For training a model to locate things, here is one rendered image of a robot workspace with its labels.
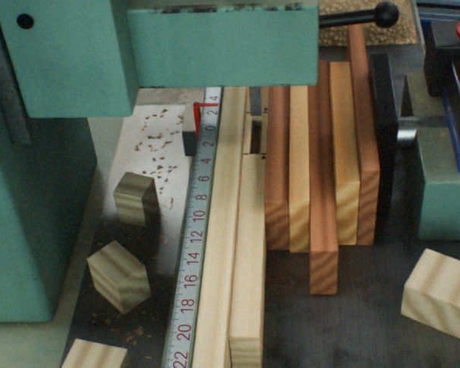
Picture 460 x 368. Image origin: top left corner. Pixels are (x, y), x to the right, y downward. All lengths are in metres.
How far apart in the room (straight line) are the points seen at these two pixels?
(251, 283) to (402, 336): 0.11
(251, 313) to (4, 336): 0.28
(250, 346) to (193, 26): 0.23
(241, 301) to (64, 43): 0.21
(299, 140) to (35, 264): 0.24
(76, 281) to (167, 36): 0.27
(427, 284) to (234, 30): 0.22
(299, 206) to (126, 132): 0.37
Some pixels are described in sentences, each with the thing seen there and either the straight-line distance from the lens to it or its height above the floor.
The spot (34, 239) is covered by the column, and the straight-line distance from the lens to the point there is 0.65.
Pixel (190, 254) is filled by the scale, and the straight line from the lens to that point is 0.52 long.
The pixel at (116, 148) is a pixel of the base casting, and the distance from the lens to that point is 0.86.
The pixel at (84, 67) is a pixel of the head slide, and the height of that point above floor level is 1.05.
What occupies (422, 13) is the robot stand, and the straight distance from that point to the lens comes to 1.29.
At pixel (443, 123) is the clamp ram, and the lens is 0.62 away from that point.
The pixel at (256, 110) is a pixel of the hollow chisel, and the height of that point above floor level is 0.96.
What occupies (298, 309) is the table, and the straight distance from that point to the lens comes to 0.56.
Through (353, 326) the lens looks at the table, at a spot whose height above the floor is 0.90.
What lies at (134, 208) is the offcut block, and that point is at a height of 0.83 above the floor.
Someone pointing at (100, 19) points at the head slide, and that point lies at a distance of 0.53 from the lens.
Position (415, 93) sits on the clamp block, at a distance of 0.65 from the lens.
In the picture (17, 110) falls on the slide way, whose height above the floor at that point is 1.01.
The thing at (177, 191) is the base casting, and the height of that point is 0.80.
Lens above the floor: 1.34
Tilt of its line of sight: 43 degrees down
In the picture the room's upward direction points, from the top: 5 degrees counter-clockwise
